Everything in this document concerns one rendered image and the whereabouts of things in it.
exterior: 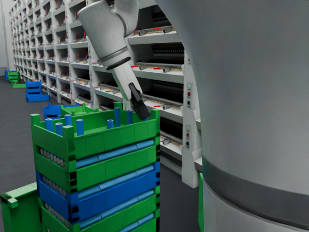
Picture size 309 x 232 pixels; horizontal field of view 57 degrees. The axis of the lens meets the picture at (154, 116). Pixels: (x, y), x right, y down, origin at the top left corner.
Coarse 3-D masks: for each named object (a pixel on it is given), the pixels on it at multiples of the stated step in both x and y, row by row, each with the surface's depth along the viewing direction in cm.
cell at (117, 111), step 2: (114, 108) 93; (116, 108) 92; (118, 108) 92; (114, 110) 93; (116, 110) 92; (118, 110) 92; (114, 112) 93; (116, 112) 92; (118, 112) 92; (116, 114) 93; (118, 114) 93; (116, 116) 93; (118, 116) 93; (116, 118) 93; (118, 118) 93; (116, 120) 93; (118, 120) 93; (116, 122) 93; (118, 122) 93; (116, 124) 93; (118, 124) 93; (116, 126) 93; (118, 126) 93
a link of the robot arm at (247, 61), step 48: (192, 0) 11; (240, 0) 9; (288, 0) 9; (192, 48) 13; (240, 48) 10; (288, 48) 9; (240, 96) 11; (288, 96) 10; (240, 144) 12; (288, 144) 10; (240, 192) 12; (288, 192) 11
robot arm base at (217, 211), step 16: (208, 192) 15; (208, 208) 15; (224, 208) 13; (240, 208) 12; (208, 224) 15; (224, 224) 14; (240, 224) 13; (256, 224) 12; (272, 224) 11; (288, 224) 11
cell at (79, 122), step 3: (78, 120) 76; (81, 120) 76; (78, 123) 75; (81, 123) 75; (78, 126) 75; (81, 126) 76; (78, 129) 76; (81, 129) 76; (78, 132) 76; (81, 132) 76; (78, 135) 76
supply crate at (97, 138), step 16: (96, 112) 91; (112, 112) 96; (32, 128) 77; (64, 128) 63; (96, 128) 92; (112, 128) 72; (128, 128) 76; (144, 128) 80; (48, 144) 71; (64, 144) 64; (80, 144) 66; (96, 144) 69; (112, 144) 73; (128, 144) 77
